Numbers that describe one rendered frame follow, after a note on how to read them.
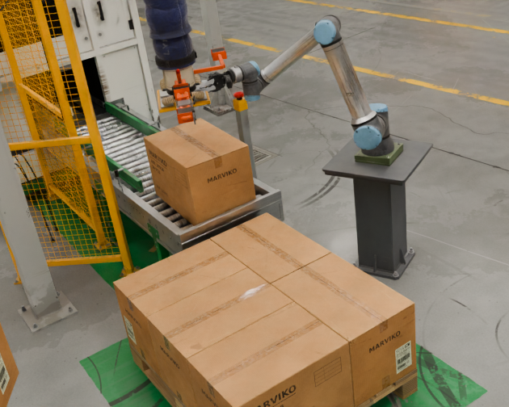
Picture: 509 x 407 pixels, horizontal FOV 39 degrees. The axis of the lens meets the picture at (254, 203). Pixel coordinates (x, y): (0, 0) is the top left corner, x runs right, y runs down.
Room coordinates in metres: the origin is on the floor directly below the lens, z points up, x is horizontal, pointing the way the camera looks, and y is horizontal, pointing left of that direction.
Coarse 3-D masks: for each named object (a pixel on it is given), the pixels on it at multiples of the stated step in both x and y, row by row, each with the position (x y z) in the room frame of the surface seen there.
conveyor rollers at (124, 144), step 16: (80, 128) 5.44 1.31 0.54; (112, 128) 5.31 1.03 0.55; (128, 128) 5.27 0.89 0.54; (112, 144) 5.01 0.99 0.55; (128, 144) 4.97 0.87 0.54; (144, 144) 4.93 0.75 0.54; (128, 160) 4.67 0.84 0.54; (144, 160) 4.63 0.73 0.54; (144, 176) 4.35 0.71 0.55; (144, 192) 4.13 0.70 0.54; (160, 208) 3.88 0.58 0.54; (176, 224) 3.64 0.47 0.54
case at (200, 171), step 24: (168, 144) 3.90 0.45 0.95; (192, 144) 3.85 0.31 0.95; (216, 144) 3.80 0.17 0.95; (240, 144) 3.75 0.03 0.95; (168, 168) 3.78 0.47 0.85; (192, 168) 3.55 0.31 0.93; (216, 168) 3.61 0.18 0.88; (240, 168) 3.68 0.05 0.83; (168, 192) 3.85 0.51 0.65; (192, 192) 3.53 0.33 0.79; (216, 192) 3.60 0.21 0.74; (240, 192) 3.67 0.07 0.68; (192, 216) 3.57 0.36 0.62
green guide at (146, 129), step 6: (108, 102) 5.70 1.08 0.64; (108, 108) 5.65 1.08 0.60; (114, 108) 5.53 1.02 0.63; (114, 114) 5.56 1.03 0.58; (120, 114) 5.43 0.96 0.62; (126, 114) 5.35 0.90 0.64; (126, 120) 5.35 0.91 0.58; (132, 120) 5.25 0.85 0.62; (138, 120) 5.17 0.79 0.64; (132, 126) 5.27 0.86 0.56; (138, 126) 5.15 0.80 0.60; (144, 126) 5.05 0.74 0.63; (150, 126) 5.01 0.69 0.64; (144, 132) 5.08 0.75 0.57; (150, 132) 4.97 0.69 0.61; (156, 132) 4.88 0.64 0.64
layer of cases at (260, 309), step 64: (192, 256) 3.27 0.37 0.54; (256, 256) 3.18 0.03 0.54; (320, 256) 3.09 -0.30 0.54; (128, 320) 3.04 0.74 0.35; (192, 320) 2.71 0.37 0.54; (256, 320) 2.64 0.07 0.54; (320, 320) 2.58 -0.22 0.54; (384, 320) 2.51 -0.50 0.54; (192, 384) 2.44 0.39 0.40; (256, 384) 2.22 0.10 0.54; (320, 384) 2.31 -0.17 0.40; (384, 384) 2.49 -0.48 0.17
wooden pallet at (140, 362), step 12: (132, 348) 3.10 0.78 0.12; (144, 360) 2.96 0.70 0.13; (144, 372) 3.01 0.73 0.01; (156, 372) 2.84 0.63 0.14; (156, 384) 2.89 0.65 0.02; (396, 384) 2.53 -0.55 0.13; (408, 384) 2.57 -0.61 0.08; (168, 396) 2.79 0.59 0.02; (384, 396) 2.49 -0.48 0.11; (408, 396) 2.57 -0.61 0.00
